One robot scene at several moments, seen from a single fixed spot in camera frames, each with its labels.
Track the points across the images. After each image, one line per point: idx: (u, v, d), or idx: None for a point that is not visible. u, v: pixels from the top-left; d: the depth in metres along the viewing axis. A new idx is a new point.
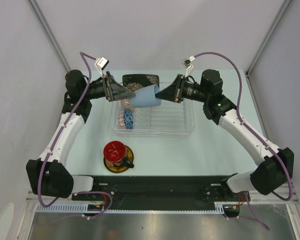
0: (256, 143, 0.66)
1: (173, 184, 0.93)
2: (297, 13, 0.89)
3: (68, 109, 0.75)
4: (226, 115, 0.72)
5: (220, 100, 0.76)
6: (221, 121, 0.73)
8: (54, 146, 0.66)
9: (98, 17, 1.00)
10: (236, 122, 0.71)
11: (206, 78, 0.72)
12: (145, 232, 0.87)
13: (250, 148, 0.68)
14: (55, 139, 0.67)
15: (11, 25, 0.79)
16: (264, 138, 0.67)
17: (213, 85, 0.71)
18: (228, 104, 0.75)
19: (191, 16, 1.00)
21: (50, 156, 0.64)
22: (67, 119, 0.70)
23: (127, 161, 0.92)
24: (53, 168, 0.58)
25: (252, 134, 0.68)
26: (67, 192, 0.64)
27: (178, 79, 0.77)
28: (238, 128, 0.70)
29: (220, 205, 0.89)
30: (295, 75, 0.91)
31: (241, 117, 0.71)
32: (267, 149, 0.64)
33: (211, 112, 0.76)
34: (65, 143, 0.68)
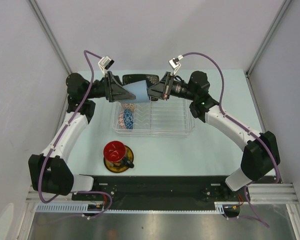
0: (239, 130, 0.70)
1: (173, 184, 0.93)
2: (297, 13, 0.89)
3: (71, 109, 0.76)
4: (210, 111, 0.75)
5: (207, 100, 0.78)
6: (207, 118, 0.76)
8: (58, 143, 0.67)
9: (98, 17, 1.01)
10: (219, 116, 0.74)
11: (195, 81, 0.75)
12: (145, 232, 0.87)
13: (234, 137, 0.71)
14: (59, 135, 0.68)
15: (12, 25, 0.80)
16: (246, 125, 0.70)
17: (201, 88, 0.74)
18: (212, 102, 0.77)
19: (190, 16, 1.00)
21: (53, 152, 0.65)
22: (71, 118, 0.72)
23: (127, 161, 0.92)
24: (54, 164, 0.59)
25: (235, 124, 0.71)
26: (67, 189, 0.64)
27: (166, 76, 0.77)
28: (222, 121, 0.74)
29: (220, 205, 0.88)
30: (295, 74, 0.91)
31: (223, 110, 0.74)
32: (249, 134, 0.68)
33: (197, 111, 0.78)
34: (67, 140, 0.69)
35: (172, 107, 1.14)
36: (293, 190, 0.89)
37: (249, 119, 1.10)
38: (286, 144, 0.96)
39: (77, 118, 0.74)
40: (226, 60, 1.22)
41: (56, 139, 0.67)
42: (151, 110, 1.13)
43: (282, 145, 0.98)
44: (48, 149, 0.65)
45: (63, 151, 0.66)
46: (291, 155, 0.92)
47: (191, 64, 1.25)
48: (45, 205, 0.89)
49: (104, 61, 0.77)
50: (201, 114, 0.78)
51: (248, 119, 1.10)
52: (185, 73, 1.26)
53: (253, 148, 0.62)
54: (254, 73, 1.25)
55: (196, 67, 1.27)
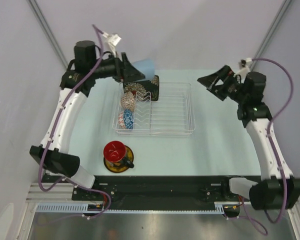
0: (271, 159, 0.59)
1: (173, 184, 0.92)
2: (297, 12, 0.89)
3: (66, 83, 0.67)
4: (256, 121, 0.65)
5: (257, 106, 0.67)
6: (249, 126, 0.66)
8: (54, 132, 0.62)
9: (98, 16, 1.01)
10: (262, 132, 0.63)
11: (249, 76, 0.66)
12: (145, 232, 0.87)
13: (262, 158, 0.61)
14: (55, 124, 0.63)
15: (12, 25, 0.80)
16: (281, 158, 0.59)
17: (254, 85, 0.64)
18: (265, 113, 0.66)
19: (190, 16, 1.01)
21: (51, 144, 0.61)
22: (65, 100, 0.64)
23: (127, 161, 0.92)
24: (55, 156, 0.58)
25: (271, 149, 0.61)
26: (71, 173, 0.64)
27: (223, 70, 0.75)
28: (261, 138, 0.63)
29: (220, 205, 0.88)
30: (295, 74, 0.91)
31: (269, 129, 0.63)
32: (279, 169, 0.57)
33: (243, 113, 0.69)
34: (65, 127, 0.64)
35: (173, 107, 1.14)
36: None
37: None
38: (286, 144, 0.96)
39: (73, 98, 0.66)
40: (226, 60, 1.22)
41: (53, 128, 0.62)
42: (151, 110, 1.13)
43: (282, 145, 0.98)
44: (46, 141, 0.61)
45: (62, 142, 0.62)
46: (291, 155, 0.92)
47: (191, 64, 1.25)
48: (45, 205, 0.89)
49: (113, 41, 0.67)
50: (246, 118, 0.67)
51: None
52: (185, 73, 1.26)
53: (271, 188, 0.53)
54: None
55: (196, 67, 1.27)
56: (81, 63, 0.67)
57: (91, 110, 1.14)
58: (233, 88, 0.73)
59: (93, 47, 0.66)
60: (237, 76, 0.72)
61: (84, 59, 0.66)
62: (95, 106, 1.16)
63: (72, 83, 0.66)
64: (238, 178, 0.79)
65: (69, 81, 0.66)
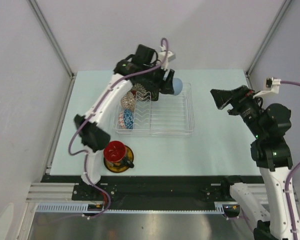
0: (286, 219, 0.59)
1: (173, 184, 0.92)
2: (298, 11, 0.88)
3: (119, 70, 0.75)
4: (274, 171, 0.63)
5: (276, 145, 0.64)
6: (264, 172, 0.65)
8: (98, 108, 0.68)
9: (98, 16, 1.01)
10: (279, 185, 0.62)
11: (271, 115, 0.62)
12: (145, 232, 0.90)
13: (276, 215, 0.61)
14: (101, 100, 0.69)
15: (12, 24, 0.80)
16: (296, 218, 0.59)
17: (277, 126, 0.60)
18: (285, 157, 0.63)
19: (191, 16, 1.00)
21: (92, 117, 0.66)
22: (115, 84, 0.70)
23: (127, 161, 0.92)
24: (94, 129, 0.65)
25: (287, 208, 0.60)
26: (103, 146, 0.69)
27: (240, 90, 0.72)
28: (277, 192, 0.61)
29: (220, 205, 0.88)
30: (296, 74, 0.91)
31: (288, 186, 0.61)
32: (292, 232, 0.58)
33: (259, 154, 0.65)
34: (108, 106, 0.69)
35: (173, 107, 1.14)
36: (293, 190, 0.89)
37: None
38: (287, 145, 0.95)
39: (121, 83, 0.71)
40: (226, 60, 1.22)
41: (97, 104, 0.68)
42: (151, 110, 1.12)
43: None
44: (89, 113, 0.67)
45: (101, 118, 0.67)
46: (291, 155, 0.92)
47: (191, 64, 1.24)
48: (45, 205, 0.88)
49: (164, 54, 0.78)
50: (264, 161, 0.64)
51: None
52: (185, 73, 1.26)
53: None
54: (254, 73, 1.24)
55: (197, 67, 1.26)
56: (138, 58, 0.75)
57: None
58: (249, 114, 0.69)
59: (153, 51, 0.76)
60: (257, 97, 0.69)
61: (144, 56, 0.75)
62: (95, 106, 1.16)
63: (125, 71, 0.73)
64: (242, 189, 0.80)
65: (122, 69, 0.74)
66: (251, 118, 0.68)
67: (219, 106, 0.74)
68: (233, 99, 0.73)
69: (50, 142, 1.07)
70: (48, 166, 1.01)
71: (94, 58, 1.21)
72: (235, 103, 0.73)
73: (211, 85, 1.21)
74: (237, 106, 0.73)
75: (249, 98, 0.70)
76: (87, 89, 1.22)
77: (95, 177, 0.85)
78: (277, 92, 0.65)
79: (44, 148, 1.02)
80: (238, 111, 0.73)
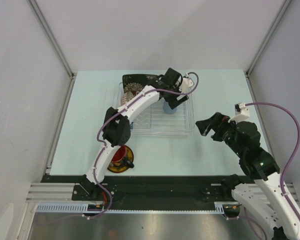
0: (294, 220, 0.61)
1: (173, 184, 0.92)
2: (298, 12, 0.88)
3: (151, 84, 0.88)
4: (268, 180, 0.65)
5: (259, 155, 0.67)
6: (259, 182, 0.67)
8: (130, 106, 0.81)
9: (98, 16, 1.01)
10: (277, 191, 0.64)
11: (241, 131, 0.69)
12: (145, 232, 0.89)
13: (284, 219, 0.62)
14: (134, 101, 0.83)
15: (11, 24, 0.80)
16: None
17: (250, 138, 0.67)
18: (271, 164, 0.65)
19: (191, 16, 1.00)
21: (125, 112, 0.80)
22: (148, 91, 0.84)
23: (127, 161, 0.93)
24: (122, 120, 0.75)
25: (291, 210, 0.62)
26: (123, 142, 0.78)
27: (216, 115, 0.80)
28: (278, 198, 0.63)
29: (220, 205, 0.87)
30: (296, 74, 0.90)
31: (284, 188, 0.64)
32: None
33: (249, 169, 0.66)
34: (137, 108, 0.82)
35: None
36: (293, 190, 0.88)
37: (254, 119, 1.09)
38: (287, 145, 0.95)
39: (153, 93, 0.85)
40: (226, 60, 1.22)
41: (132, 102, 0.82)
42: (151, 110, 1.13)
43: (282, 146, 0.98)
44: (122, 107, 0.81)
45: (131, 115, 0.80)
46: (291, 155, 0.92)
47: (191, 64, 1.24)
48: (45, 205, 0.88)
49: (185, 89, 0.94)
50: (256, 174, 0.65)
51: (252, 120, 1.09)
52: (185, 73, 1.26)
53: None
54: (254, 73, 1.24)
55: (197, 67, 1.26)
56: (167, 78, 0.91)
57: (91, 110, 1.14)
58: (228, 135, 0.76)
59: (180, 75, 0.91)
60: (232, 120, 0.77)
61: (171, 78, 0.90)
62: (95, 105, 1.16)
63: (156, 86, 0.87)
64: (244, 192, 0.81)
65: (154, 84, 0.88)
66: (230, 138, 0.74)
67: (203, 132, 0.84)
68: (212, 125, 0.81)
69: (50, 142, 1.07)
70: (48, 166, 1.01)
71: (94, 57, 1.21)
72: (215, 128, 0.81)
73: (211, 84, 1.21)
74: (218, 131, 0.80)
75: (226, 122, 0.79)
76: (87, 89, 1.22)
77: (100, 177, 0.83)
78: (245, 114, 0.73)
79: (44, 148, 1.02)
80: (220, 136, 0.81)
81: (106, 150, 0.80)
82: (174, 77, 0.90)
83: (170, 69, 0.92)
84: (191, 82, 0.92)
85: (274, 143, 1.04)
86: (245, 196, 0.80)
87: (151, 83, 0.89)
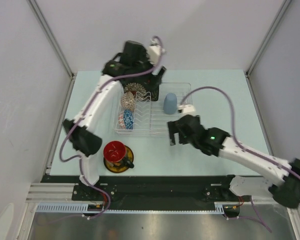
0: (267, 165, 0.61)
1: (173, 184, 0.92)
2: (298, 12, 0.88)
3: (108, 71, 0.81)
4: (225, 147, 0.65)
5: (208, 133, 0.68)
6: (223, 154, 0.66)
8: (87, 112, 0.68)
9: (98, 16, 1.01)
10: (238, 150, 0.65)
11: (181, 123, 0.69)
12: (145, 232, 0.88)
13: (259, 169, 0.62)
14: (89, 104, 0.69)
15: (11, 24, 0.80)
16: (270, 156, 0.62)
17: (190, 124, 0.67)
18: (221, 133, 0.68)
19: (191, 16, 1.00)
21: (82, 121, 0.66)
22: (103, 85, 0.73)
23: (127, 161, 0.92)
24: (83, 133, 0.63)
25: (258, 158, 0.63)
26: (95, 149, 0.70)
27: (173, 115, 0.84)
28: (241, 155, 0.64)
29: (220, 205, 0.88)
30: (295, 75, 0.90)
31: (241, 144, 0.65)
32: (280, 168, 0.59)
33: (207, 148, 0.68)
34: (97, 109, 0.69)
35: None
36: None
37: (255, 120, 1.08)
38: (286, 145, 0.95)
39: (110, 85, 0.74)
40: (226, 60, 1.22)
41: (86, 108, 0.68)
42: (151, 109, 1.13)
43: (282, 146, 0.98)
44: (78, 118, 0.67)
45: (91, 121, 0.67)
46: (291, 156, 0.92)
47: (191, 64, 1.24)
48: (45, 205, 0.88)
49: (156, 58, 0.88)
50: (214, 149, 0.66)
51: (253, 119, 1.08)
52: (185, 73, 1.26)
53: (291, 185, 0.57)
54: (254, 73, 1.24)
55: (197, 67, 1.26)
56: (127, 56, 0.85)
57: None
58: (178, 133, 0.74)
59: (141, 46, 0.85)
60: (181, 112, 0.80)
61: (131, 54, 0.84)
62: None
63: (113, 71, 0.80)
64: (239, 181, 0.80)
65: (110, 69, 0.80)
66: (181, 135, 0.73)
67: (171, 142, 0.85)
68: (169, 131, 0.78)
69: (50, 142, 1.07)
70: (48, 166, 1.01)
71: (94, 57, 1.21)
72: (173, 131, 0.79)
73: (211, 85, 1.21)
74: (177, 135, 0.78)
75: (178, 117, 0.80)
76: (87, 89, 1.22)
77: (93, 178, 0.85)
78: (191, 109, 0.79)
79: (44, 148, 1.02)
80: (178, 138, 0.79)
81: (84, 160, 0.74)
82: (133, 52, 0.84)
83: (127, 43, 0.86)
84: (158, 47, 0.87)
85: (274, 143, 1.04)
86: (242, 181, 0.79)
87: (107, 71, 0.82)
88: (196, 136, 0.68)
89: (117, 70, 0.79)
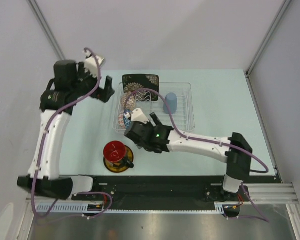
0: (211, 146, 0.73)
1: (173, 184, 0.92)
2: (297, 13, 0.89)
3: (47, 106, 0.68)
4: (171, 141, 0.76)
5: (154, 132, 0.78)
6: (172, 148, 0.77)
8: (41, 160, 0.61)
9: (98, 17, 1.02)
10: (183, 140, 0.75)
11: (128, 131, 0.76)
12: (145, 232, 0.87)
13: (205, 152, 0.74)
14: (40, 151, 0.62)
15: (12, 25, 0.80)
16: (212, 138, 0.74)
17: (134, 130, 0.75)
18: (165, 130, 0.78)
19: (190, 16, 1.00)
21: (39, 172, 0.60)
22: (48, 124, 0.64)
23: (127, 161, 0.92)
24: (46, 184, 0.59)
25: (200, 142, 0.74)
26: (64, 193, 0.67)
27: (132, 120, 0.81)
28: (187, 144, 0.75)
29: (220, 205, 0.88)
30: (295, 75, 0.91)
31: (183, 134, 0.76)
32: (222, 145, 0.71)
33: (157, 146, 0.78)
34: (51, 153, 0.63)
35: None
36: (293, 190, 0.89)
37: (254, 120, 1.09)
38: (286, 145, 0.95)
39: (57, 119, 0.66)
40: (226, 60, 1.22)
41: (39, 156, 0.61)
42: (151, 110, 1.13)
43: (282, 146, 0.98)
44: (34, 171, 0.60)
45: (51, 167, 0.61)
46: (290, 156, 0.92)
47: (191, 64, 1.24)
48: (45, 205, 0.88)
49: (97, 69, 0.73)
50: (163, 145, 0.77)
51: (253, 119, 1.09)
52: (185, 73, 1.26)
53: (235, 157, 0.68)
54: (254, 73, 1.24)
55: (197, 67, 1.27)
56: (61, 82, 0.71)
57: (91, 110, 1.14)
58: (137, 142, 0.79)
59: (73, 64, 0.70)
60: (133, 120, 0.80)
61: (66, 78, 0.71)
62: (95, 105, 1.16)
63: (53, 103, 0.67)
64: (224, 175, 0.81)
65: (49, 101, 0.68)
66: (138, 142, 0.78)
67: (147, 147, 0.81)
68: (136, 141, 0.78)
69: None
70: None
71: None
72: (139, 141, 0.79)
73: (211, 85, 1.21)
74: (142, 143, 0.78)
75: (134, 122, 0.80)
76: None
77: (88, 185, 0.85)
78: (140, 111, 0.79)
79: None
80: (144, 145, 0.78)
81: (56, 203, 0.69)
82: (67, 75, 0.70)
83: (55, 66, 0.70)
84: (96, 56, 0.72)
85: (274, 143, 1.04)
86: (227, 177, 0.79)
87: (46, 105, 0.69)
88: (145, 139, 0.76)
89: (56, 101, 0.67)
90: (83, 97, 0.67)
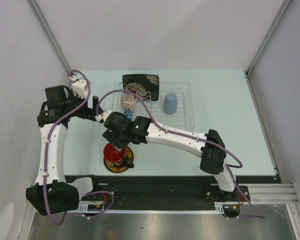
0: (188, 141, 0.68)
1: (173, 184, 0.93)
2: (297, 13, 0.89)
3: (45, 122, 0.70)
4: (149, 133, 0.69)
5: (132, 124, 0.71)
6: (150, 140, 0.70)
8: (48, 166, 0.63)
9: (98, 17, 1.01)
10: (161, 133, 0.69)
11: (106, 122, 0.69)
12: (145, 232, 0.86)
13: (183, 146, 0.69)
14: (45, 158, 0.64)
15: (12, 25, 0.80)
16: (190, 133, 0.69)
17: (112, 119, 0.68)
18: (145, 121, 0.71)
19: (190, 16, 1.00)
21: (47, 178, 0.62)
22: (49, 133, 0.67)
23: (127, 160, 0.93)
24: (56, 188, 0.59)
25: (177, 136, 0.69)
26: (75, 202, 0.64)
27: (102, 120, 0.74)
28: (165, 137, 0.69)
29: (220, 205, 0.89)
30: (295, 75, 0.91)
31: (162, 127, 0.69)
32: (198, 141, 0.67)
33: (135, 138, 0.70)
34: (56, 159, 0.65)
35: None
36: (293, 190, 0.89)
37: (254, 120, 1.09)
38: (286, 145, 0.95)
39: (58, 129, 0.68)
40: (226, 60, 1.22)
41: (45, 163, 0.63)
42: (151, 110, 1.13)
43: (282, 146, 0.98)
44: (42, 177, 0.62)
45: (58, 172, 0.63)
46: (290, 156, 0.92)
47: (191, 64, 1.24)
48: None
49: (85, 91, 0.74)
50: (142, 136, 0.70)
51: (252, 120, 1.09)
52: (185, 73, 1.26)
53: (209, 154, 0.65)
54: (254, 73, 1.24)
55: (197, 67, 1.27)
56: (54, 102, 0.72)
57: None
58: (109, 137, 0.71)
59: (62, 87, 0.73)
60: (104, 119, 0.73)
61: (58, 98, 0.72)
62: None
63: (51, 119, 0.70)
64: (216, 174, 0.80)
65: (47, 119, 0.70)
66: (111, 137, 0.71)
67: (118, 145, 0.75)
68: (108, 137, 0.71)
69: None
70: None
71: (94, 57, 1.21)
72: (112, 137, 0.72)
73: (210, 84, 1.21)
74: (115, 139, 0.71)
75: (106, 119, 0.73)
76: None
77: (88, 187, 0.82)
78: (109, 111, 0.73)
79: None
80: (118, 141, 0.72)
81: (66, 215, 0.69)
82: (60, 96, 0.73)
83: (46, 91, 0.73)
84: (83, 80, 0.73)
85: (273, 143, 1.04)
86: (217, 177, 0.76)
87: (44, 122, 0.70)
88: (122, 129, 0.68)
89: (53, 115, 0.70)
90: (76, 108, 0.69)
